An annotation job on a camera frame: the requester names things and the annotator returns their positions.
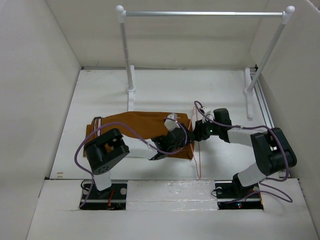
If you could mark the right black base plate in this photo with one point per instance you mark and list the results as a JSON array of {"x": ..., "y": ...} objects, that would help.
[{"x": 228, "y": 198}]

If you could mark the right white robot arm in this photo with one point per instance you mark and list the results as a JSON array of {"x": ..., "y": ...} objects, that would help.
[{"x": 271, "y": 149}]

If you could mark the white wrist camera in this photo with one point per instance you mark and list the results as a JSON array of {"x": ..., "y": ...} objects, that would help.
[
  {"x": 171, "y": 122},
  {"x": 207, "y": 114}
]

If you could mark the brown trousers with striped trim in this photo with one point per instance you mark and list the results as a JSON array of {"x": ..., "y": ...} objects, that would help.
[{"x": 146, "y": 124}]

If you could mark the aluminium rail right side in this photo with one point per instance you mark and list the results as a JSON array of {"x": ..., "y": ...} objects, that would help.
[{"x": 262, "y": 103}]

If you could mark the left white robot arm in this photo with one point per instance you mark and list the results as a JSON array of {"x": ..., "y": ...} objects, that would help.
[{"x": 107, "y": 150}]

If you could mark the pink wire hanger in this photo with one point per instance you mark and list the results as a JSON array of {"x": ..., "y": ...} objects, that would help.
[{"x": 196, "y": 148}]

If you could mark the white and silver clothes rack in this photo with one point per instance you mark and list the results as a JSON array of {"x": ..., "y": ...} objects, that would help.
[{"x": 249, "y": 83}]

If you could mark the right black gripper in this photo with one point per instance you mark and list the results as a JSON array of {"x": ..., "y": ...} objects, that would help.
[{"x": 202, "y": 133}]

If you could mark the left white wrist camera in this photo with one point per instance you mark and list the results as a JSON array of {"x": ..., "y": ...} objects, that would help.
[{"x": 171, "y": 122}]

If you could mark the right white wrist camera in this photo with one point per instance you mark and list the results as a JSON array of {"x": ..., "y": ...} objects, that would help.
[{"x": 207, "y": 114}]

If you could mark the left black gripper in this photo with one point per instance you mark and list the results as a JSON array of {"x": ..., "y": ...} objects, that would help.
[{"x": 188, "y": 140}]

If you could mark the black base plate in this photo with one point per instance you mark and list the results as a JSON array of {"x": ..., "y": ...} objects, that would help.
[
  {"x": 228, "y": 198},
  {"x": 110, "y": 199}
]

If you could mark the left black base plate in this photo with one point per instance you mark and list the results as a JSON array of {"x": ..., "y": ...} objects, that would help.
[{"x": 110, "y": 199}]

